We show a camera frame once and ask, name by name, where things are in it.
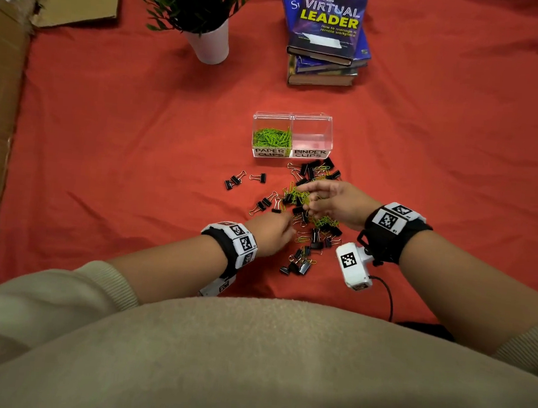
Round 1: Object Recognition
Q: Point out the person's left hand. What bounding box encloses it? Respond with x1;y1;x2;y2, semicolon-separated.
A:
241;206;300;261

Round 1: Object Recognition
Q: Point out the person's right hand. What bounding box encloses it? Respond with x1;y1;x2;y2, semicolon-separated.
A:
295;177;384;234

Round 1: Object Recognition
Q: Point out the pile of black binder clips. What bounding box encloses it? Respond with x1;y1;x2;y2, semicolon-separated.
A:
243;151;351;281

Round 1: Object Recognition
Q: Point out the clear two-compartment plastic box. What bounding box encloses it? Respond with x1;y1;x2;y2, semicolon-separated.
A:
249;108;337;165

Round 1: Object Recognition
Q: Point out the person's right forearm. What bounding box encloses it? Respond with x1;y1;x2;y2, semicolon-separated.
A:
391;228;538;360

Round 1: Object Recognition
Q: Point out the person's left forearm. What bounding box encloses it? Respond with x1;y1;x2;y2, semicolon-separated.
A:
103;226;230;312

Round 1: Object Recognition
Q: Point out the black wristband with marker tiles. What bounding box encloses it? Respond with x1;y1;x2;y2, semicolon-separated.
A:
354;199;436;272
196;219;261;282

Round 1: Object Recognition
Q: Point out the red cloth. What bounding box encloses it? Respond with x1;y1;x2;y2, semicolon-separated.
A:
0;0;538;350

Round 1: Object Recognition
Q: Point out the brown book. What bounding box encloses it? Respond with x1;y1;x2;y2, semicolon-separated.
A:
286;55;360;91

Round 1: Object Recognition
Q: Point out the beige sweater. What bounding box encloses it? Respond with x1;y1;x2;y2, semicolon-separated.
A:
0;252;538;408

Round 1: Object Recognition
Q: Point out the dark purple book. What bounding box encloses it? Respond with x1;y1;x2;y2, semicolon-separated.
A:
285;0;370;69

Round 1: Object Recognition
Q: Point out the blue book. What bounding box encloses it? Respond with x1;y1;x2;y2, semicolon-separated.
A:
276;0;378;80

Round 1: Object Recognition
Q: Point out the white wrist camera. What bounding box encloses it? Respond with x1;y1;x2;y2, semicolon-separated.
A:
197;272;237;301
332;240;379;294

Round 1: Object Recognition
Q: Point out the black cable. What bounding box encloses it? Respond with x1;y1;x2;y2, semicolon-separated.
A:
364;275;398;323

